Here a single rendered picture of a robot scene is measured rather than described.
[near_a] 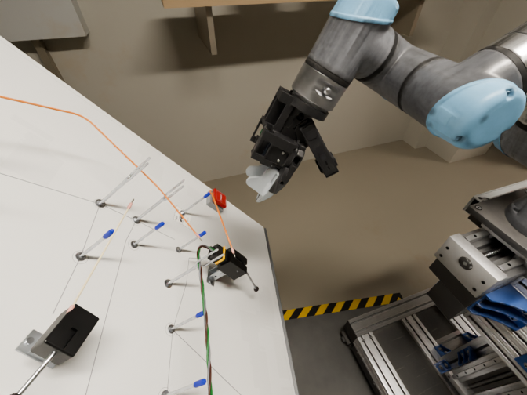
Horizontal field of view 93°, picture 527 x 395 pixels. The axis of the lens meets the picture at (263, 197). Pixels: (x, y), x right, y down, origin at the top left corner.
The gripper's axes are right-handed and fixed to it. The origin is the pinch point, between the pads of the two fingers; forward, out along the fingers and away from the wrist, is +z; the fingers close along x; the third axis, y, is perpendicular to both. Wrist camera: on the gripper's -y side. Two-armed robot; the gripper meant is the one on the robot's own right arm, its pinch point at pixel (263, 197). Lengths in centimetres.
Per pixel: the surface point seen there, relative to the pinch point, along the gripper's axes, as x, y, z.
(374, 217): -117, -146, 54
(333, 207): -131, -117, 67
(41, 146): -1.3, 38.9, 7.0
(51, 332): 27.0, 22.6, 7.0
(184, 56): -161, 42, 17
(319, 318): -37, -92, 94
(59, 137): -5.7, 38.5, 7.1
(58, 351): 28.2, 21.3, 7.8
